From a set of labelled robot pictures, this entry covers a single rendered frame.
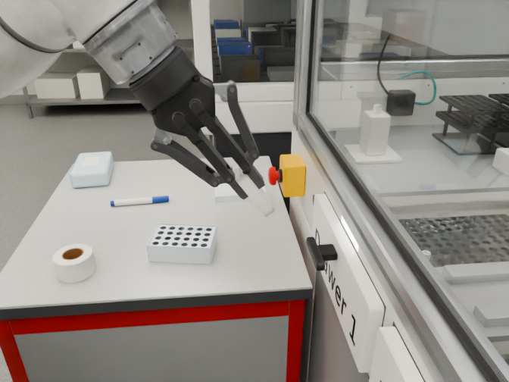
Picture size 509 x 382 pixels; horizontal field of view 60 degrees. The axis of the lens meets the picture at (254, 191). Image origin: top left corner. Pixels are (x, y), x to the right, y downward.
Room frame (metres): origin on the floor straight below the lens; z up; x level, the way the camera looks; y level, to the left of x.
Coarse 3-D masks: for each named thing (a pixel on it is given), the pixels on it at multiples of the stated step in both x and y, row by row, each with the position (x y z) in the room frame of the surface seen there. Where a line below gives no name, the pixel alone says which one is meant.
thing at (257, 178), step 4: (248, 156) 0.51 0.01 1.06; (248, 160) 0.51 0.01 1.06; (252, 160) 0.51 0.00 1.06; (252, 164) 0.51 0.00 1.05; (252, 168) 0.51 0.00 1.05; (252, 172) 0.51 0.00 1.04; (256, 172) 0.51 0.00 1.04; (248, 176) 0.51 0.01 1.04; (252, 176) 0.51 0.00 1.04; (256, 176) 0.51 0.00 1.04; (260, 176) 0.52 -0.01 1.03; (252, 180) 0.51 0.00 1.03; (256, 180) 0.51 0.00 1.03; (260, 180) 0.51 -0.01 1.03; (256, 184) 0.51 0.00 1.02; (260, 184) 0.51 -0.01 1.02; (264, 184) 0.51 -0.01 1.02; (260, 188) 0.51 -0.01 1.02
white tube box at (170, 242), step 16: (160, 224) 0.79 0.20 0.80; (176, 224) 0.79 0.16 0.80; (192, 224) 0.78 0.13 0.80; (160, 240) 0.73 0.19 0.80; (176, 240) 0.73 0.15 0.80; (192, 240) 0.73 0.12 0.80; (208, 240) 0.73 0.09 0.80; (160, 256) 0.71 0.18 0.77; (176, 256) 0.70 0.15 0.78; (192, 256) 0.70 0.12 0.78; (208, 256) 0.70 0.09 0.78
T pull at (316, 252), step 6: (306, 240) 0.56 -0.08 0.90; (312, 240) 0.55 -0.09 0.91; (312, 246) 0.54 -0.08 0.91; (318, 246) 0.54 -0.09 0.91; (324, 246) 0.54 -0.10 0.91; (330, 246) 0.54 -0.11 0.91; (312, 252) 0.52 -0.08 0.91; (318, 252) 0.52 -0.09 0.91; (324, 252) 0.52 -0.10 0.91; (330, 252) 0.52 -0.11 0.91; (336, 252) 0.52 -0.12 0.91; (312, 258) 0.52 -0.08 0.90; (318, 258) 0.51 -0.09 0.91; (324, 258) 0.52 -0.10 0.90; (330, 258) 0.52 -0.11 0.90; (336, 258) 0.52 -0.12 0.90; (318, 264) 0.49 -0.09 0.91; (324, 264) 0.50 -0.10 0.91; (318, 270) 0.49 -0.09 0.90
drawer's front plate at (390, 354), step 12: (384, 336) 0.35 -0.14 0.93; (396, 336) 0.35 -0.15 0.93; (384, 348) 0.34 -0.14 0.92; (396, 348) 0.33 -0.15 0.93; (384, 360) 0.33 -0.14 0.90; (396, 360) 0.31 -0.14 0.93; (408, 360) 0.31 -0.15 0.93; (372, 372) 0.36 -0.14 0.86; (384, 372) 0.33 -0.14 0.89; (396, 372) 0.31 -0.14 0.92; (408, 372) 0.30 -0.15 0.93
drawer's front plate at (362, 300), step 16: (320, 208) 0.63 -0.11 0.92; (320, 224) 0.62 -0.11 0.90; (336, 224) 0.57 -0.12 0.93; (320, 240) 0.61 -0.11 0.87; (336, 240) 0.53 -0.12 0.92; (352, 256) 0.49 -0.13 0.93; (336, 272) 0.52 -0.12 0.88; (352, 272) 0.46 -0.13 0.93; (352, 288) 0.45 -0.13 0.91; (368, 288) 0.42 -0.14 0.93; (336, 304) 0.50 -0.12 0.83; (352, 304) 0.44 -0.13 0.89; (368, 304) 0.40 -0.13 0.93; (352, 320) 0.43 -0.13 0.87; (368, 320) 0.39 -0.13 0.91; (368, 336) 0.39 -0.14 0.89; (352, 352) 0.42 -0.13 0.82; (368, 352) 0.39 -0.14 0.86; (368, 368) 0.39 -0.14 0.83
